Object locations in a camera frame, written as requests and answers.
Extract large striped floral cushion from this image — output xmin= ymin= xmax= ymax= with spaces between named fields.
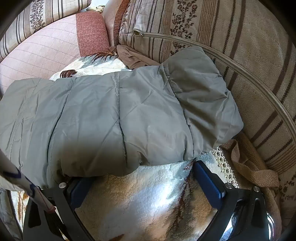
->
xmin=118 ymin=0 xmax=296 ymax=209

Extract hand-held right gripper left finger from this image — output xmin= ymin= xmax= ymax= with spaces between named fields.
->
xmin=23 ymin=178 xmax=95 ymax=241

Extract brown sheer cloth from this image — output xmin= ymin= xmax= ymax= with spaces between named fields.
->
xmin=109 ymin=44 xmax=162 ymax=70

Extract grey puffer jacket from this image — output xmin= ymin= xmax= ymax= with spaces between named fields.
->
xmin=0 ymin=45 xmax=244 ymax=193

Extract white wrapped cable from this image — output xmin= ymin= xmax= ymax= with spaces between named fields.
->
xmin=0 ymin=148 xmax=57 ymax=212

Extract white crumpled cloth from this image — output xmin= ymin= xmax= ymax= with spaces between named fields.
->
xmin=86 ymin=5 xmax=106 ymax=14

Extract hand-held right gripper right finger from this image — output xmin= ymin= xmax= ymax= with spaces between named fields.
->
xmin=193 ymin=160 xmax=277 ymax=241

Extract brown knitted cloth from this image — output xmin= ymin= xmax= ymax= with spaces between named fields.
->
xmin=222 ymin=132 xmax=284 ymax=232

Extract leaf printed fleece blanket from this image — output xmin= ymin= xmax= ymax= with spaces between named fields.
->
xmin=0 ymin=52 xmax=240 ymax=241

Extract pink quilted sofa cushion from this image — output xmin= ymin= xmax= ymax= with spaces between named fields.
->
xmin=0 ymin=11 xmax=111 ymax=93

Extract cream lace cloth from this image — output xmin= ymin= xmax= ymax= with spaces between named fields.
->
xmin=211 ymin=147 xmax=240 ymax=189

